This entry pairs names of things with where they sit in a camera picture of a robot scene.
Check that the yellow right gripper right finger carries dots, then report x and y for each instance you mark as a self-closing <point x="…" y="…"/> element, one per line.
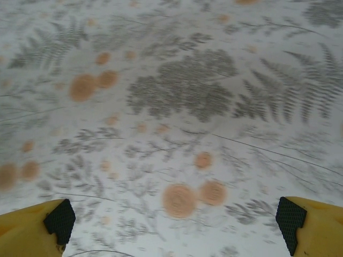
<point x="319" y="227"/>

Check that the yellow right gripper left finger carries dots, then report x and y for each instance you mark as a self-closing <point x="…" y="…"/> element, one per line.
<point x="24" y="230"/>

